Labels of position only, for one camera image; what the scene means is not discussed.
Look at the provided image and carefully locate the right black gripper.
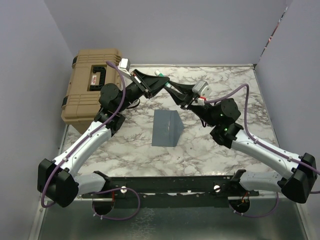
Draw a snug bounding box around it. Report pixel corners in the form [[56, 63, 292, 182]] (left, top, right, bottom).
[[166, 80, 219, 127]]

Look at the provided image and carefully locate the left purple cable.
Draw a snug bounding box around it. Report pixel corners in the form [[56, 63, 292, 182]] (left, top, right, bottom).
[[41, 60, 141, 221]]

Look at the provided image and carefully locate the tan plastic tool case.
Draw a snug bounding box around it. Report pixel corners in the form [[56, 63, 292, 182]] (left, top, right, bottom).
[[61, 48, 122, 134]]

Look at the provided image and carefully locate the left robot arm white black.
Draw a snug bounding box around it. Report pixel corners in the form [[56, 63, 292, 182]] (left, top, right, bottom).
[[37, 69, 170, 208]]

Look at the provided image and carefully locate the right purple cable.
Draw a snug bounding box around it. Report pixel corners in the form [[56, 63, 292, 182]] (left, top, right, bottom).
[[204, 83, 320, 219]]

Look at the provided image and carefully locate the purple cable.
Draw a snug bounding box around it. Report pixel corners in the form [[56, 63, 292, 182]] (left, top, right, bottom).
[[41, 60, 141, 221], [204, 83, 320, 219]]

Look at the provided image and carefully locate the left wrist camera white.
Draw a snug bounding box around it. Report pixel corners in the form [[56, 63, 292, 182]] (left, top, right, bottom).
[[118, 58, 131, 79]]

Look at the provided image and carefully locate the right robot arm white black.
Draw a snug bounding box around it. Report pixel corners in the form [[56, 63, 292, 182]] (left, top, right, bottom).
[[164, 80, 320, 204]]

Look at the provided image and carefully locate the green white glue stick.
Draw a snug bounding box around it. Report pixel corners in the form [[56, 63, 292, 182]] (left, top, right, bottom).
[[165, 82, 172, 88]]

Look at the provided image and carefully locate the grey paper envelope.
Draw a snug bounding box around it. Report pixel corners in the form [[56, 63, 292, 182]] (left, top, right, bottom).
[[151, 109, 184, 147]]

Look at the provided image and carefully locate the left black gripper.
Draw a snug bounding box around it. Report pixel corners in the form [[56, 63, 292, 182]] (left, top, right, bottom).
[[116, 69, 171, 114]]

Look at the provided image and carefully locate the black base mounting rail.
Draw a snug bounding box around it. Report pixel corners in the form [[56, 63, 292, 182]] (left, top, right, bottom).
[[82, 170, 259, 209]]

